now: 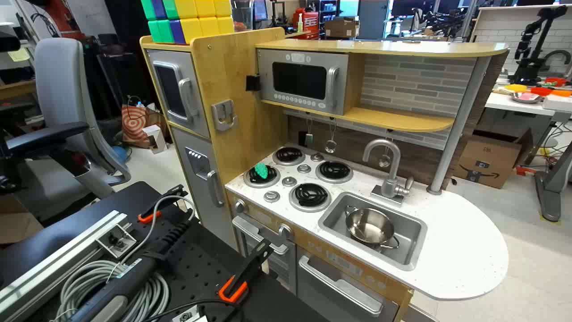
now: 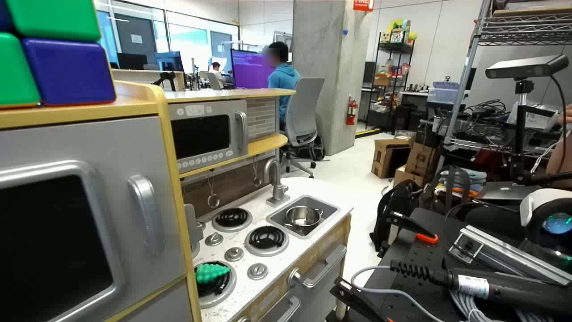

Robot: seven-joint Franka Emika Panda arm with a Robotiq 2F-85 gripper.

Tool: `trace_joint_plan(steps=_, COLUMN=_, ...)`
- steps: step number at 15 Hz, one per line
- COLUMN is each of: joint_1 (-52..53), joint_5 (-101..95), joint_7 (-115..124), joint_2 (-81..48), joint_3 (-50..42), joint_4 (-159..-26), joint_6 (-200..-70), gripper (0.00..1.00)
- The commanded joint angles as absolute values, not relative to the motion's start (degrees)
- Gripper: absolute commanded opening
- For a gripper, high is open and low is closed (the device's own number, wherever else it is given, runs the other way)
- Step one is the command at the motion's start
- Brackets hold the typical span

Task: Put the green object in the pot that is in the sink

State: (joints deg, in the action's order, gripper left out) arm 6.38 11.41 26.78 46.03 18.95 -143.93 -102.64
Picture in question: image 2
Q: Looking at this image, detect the green toy object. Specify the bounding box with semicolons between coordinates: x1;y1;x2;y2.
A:
196;263;229;284

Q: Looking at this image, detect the silver toy faucet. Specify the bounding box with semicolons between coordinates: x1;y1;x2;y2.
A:
265;157;288;204

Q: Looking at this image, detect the toy kitchen play set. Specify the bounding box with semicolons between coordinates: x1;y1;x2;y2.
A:
0;82;351;322

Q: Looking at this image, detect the grey toy oven door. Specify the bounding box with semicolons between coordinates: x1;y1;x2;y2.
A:
0;116;185;322

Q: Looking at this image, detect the green storage cube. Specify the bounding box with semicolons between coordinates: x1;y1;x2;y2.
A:
0;0;101;41
0;32;40;105

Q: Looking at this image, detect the grey office chair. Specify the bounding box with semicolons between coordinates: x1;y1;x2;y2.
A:
280;78;324;177

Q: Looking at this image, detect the red fire extinguisher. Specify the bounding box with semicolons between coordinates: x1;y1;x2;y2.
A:
346;96;360;127

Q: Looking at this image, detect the steel pot in sink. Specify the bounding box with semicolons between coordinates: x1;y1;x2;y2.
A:
287;205;321;229

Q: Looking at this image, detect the grey toy sink basin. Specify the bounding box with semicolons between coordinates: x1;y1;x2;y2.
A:
269;196;339;238

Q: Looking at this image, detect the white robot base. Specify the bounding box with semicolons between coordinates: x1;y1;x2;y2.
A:
521;187;572;257

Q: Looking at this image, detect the black cable connector handle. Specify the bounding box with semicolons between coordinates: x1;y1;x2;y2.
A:
390;261;572;316

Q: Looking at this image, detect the black burner under green object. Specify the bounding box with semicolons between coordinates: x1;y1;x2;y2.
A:
196;261;237;307

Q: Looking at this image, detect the purple storage cube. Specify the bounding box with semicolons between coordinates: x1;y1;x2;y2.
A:
22;37;117;105

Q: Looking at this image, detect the cardboard box on floor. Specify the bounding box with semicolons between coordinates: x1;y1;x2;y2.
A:
372;139;412;179

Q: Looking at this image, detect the black wire shelf rack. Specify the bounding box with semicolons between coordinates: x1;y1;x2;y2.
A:
367;28;415;132

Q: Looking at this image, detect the person in blue shirt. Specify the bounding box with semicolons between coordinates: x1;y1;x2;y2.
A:
267;39;303;130

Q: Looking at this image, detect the camera on black stand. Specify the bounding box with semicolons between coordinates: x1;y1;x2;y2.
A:
487;53;572;184

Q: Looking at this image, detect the green storage cube top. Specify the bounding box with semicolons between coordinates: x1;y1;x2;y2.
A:
0;0;101;41

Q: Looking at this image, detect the purple computer monitor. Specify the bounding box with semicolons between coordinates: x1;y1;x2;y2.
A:
231;50;272;89

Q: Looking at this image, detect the grey toy microwave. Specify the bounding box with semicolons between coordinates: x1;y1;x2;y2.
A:
169;100;249;171

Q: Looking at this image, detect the silver aluminium rail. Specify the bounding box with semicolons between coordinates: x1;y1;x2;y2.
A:
449;225;572;286

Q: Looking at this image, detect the orange black clamp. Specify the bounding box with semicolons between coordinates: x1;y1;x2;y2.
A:
389;211;440;245

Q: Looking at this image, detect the green storage cube lower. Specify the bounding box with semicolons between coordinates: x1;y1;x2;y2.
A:
0;32;40;105

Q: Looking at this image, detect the grey coiled cable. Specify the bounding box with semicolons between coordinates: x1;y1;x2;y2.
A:
349;264;557;322

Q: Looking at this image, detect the black burner far right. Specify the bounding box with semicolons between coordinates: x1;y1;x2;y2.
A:
246;225;288;255

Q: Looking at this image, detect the black burner far left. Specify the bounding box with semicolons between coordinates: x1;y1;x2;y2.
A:
213;207;253;232

